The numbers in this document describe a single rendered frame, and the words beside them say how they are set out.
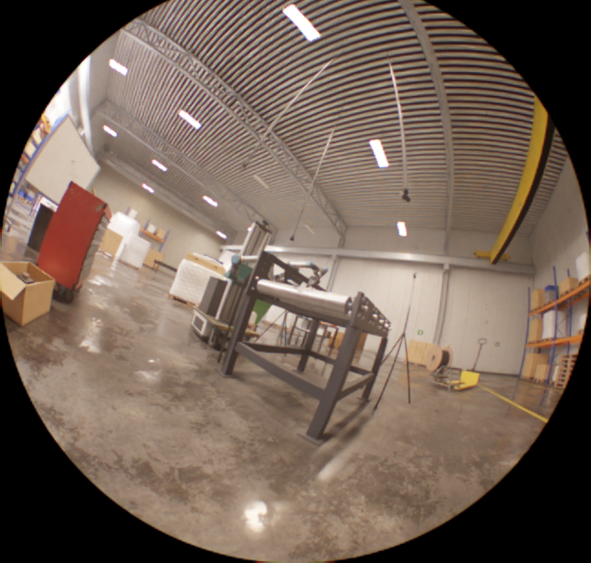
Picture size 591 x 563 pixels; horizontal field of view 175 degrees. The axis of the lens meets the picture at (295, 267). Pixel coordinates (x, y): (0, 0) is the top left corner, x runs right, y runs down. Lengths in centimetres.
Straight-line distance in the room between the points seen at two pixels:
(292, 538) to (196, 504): 31
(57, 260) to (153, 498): 174
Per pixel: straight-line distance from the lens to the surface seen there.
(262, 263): 170
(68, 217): 198
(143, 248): 934
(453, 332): 1193
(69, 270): 197
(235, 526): 77
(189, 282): 503
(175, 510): 77
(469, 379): 574
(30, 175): 417
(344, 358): 110
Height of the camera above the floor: 70
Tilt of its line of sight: 14 degrees up
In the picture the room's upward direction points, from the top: 19 degrees clockwise
